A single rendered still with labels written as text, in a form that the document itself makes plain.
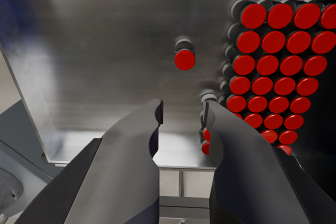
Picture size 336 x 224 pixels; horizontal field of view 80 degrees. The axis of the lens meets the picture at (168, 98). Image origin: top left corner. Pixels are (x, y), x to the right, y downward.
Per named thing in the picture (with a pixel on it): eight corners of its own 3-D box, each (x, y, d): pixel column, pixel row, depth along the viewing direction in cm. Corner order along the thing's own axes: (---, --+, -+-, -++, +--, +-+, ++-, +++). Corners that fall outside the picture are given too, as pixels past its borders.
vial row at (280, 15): (275, -2, 21) (297, 2, 17) (243, 133, 30) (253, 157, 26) (253, -2, 21) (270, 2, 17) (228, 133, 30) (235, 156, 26)
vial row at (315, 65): (320, -2, 21) (354, 2, 17) (275, 134, 30) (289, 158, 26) (298, -2, 21) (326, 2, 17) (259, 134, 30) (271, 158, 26)
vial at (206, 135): (216, 107, 28) (222, 128, 24) (214, 120, 29) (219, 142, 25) (200, 107, 28) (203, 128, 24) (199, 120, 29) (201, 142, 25)
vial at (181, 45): (194, 38, 23) (196, 49, 20) (193, 56, 24) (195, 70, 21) (175, 38, 23) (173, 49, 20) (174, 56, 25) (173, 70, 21)
